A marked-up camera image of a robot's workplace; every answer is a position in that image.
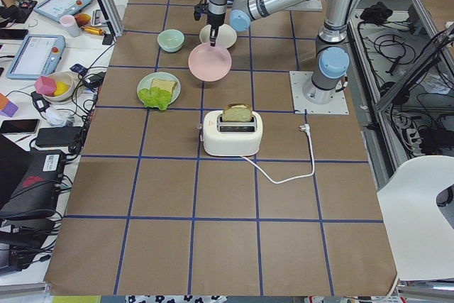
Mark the white toaster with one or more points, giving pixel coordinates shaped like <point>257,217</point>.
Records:
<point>231,139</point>

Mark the bread slice on plate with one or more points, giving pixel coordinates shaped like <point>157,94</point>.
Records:
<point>163,85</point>

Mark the black smartphone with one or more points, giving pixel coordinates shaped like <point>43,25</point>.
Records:
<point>19,126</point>

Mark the green bowl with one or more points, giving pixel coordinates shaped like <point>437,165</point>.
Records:
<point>171,40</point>

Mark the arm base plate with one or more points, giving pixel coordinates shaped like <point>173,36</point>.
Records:
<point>310,5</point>
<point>308,99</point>

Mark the teach pendant far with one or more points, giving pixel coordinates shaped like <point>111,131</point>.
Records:
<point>55,9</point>

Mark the white chair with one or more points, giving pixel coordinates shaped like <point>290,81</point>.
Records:
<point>420,237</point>

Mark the beige bowl with toys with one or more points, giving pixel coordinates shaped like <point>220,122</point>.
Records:
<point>57,87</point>

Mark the pink plate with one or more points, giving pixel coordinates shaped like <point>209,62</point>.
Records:
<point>209,63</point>

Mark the green lettuce leaf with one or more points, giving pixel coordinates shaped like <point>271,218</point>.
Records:
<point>155,97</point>

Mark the bread slice in toaster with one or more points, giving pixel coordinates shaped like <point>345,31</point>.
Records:
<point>237,113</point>

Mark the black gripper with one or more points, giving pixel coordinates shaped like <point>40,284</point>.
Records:
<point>215,20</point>

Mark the teach pendant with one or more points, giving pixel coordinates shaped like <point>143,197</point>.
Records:
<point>55,9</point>
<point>37,56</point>

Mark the teach pendant near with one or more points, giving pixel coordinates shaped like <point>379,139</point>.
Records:
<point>37,56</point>

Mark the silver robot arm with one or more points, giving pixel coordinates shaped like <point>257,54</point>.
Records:
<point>328,19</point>

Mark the green plate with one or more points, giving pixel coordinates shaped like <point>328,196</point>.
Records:
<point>145,83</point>

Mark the pink cup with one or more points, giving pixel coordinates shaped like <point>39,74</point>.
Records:
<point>69,23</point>

